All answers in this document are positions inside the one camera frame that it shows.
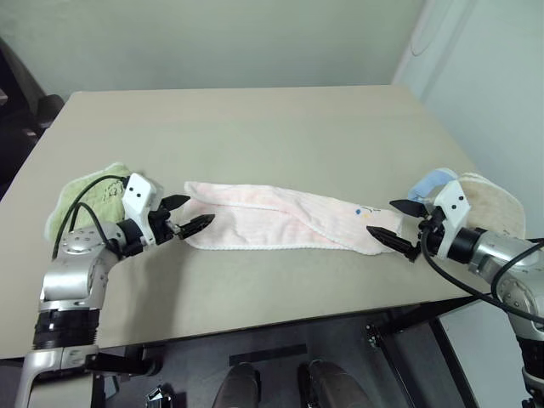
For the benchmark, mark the black chair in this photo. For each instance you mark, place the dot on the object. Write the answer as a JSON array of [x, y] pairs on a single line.
[[17, 106]]

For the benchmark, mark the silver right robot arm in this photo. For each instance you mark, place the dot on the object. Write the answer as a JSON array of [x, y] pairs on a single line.
[[523, 263]]

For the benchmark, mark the black table frame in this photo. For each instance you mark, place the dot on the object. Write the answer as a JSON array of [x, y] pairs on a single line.
[[408, 340]]

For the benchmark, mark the green towel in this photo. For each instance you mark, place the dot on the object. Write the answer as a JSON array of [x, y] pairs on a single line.
[[98, 200]]

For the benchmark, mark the pink towel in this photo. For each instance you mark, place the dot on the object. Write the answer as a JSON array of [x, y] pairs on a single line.
[[263, 212]]

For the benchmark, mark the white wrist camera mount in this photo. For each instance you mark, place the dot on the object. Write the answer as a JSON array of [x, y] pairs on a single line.
[[138, 200], [452, 200]]

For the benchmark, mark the beige towel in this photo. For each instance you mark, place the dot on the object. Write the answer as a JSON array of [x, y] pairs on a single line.
[[493, 204]]

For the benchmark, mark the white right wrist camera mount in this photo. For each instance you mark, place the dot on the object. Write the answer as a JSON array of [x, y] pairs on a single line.
[[452, 200]]

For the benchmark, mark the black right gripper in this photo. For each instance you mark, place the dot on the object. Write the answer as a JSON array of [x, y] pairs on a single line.
[[430, 225]]

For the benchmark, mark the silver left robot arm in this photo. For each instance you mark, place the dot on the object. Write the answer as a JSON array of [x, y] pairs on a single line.
[[72, 280]]

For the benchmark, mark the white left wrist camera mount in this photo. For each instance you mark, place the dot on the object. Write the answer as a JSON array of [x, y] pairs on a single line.
[[138, 200]]

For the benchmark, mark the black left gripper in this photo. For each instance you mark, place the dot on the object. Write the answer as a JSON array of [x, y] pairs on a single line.
[[161, 225]]

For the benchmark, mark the blue cloth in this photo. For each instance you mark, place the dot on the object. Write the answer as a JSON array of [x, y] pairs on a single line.
[[427, 183]]

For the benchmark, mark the dark rounded shape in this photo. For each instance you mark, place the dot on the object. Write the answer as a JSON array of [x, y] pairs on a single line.
[[236, 387], [327, 387]]

